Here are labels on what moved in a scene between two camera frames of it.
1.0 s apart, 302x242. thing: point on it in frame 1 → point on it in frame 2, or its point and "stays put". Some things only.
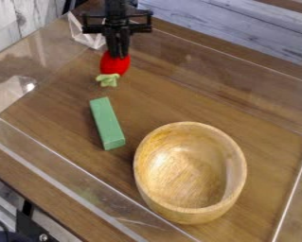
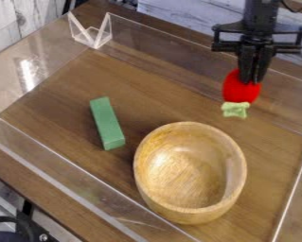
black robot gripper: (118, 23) → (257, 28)
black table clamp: (29, 227) stays put
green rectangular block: (107, 123) stays put
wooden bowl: (189, 169) stays put
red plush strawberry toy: (114, 65) → (238, 94)
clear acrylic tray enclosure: (185, 153) stays put
